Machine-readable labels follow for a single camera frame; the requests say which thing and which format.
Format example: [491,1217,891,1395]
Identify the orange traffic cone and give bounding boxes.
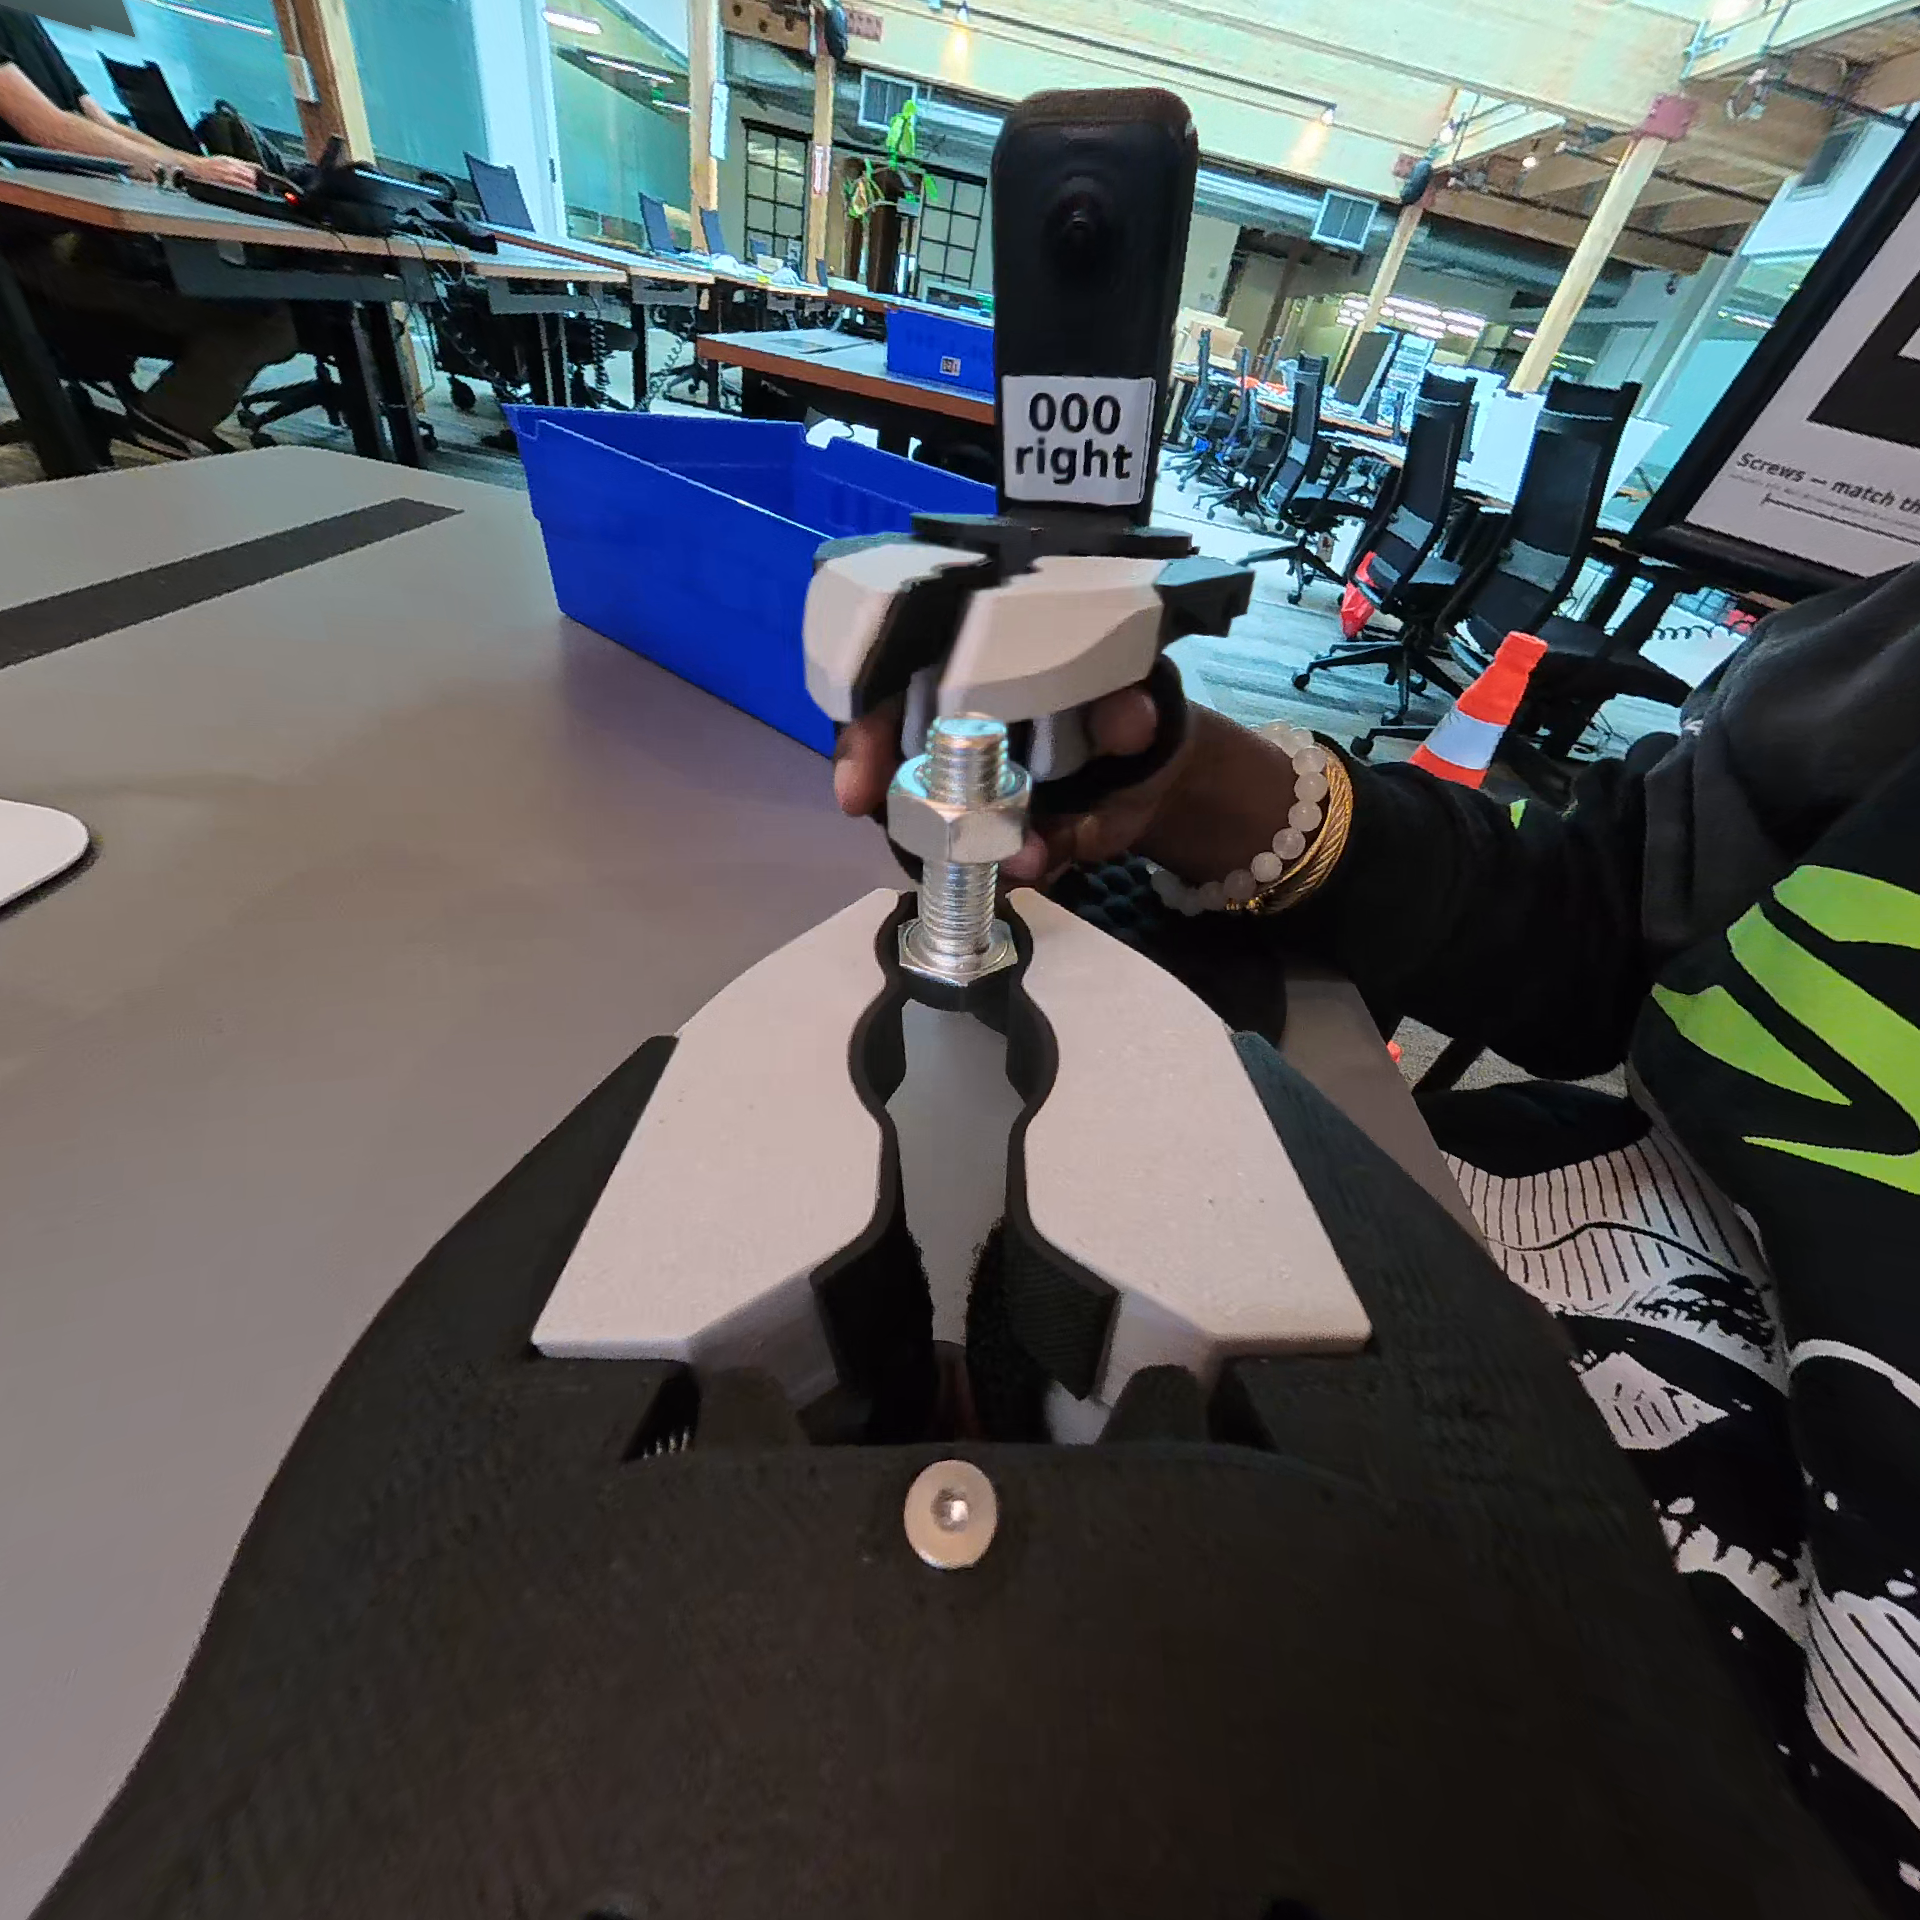
[1410,630,1552,789]

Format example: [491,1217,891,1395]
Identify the steel hex bolt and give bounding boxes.
[890,716,1039,993]

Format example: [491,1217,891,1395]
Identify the person's right forearm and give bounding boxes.
[1336,690,1801,1082]

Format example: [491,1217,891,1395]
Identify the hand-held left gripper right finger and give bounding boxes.
[1016,891,1379,1413]

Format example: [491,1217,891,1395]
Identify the black wrist rest pad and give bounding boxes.
[1037,855,1414,1052]

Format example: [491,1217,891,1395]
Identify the beaded bracelet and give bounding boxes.
[1151,727,1359,921]

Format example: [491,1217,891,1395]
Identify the black framed instruction sign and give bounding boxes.
[1638,122,1920,588]

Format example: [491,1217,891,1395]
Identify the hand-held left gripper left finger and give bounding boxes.
[534,889,907,1413]

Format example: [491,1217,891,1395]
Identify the black office chair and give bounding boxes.
[1359,375,1646,751]

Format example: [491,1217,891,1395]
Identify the green potted plant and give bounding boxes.
[849,145,921,297]

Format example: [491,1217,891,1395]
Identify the black and white printed trousers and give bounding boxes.
[1441,1095,1920,1833]

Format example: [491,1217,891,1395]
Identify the person's right hand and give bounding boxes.
[832,686,1299,917]

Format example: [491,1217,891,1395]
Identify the blue plastic bin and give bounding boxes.
[888,307,999,399]
[513,407,1008,751]

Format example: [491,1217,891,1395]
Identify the sign board on white stand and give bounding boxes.
[0,795,91,911]

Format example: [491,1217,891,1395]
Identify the black hoodie with green print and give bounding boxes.
[1638,556,1920,1322]

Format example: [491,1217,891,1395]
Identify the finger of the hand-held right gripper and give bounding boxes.
[958,562,1205,734]
[802,545,994,721]

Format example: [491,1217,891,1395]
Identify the long office desk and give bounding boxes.
[0,166,648,482]

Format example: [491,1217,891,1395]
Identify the steel hex nut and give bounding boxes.
[890,774,1033,867]

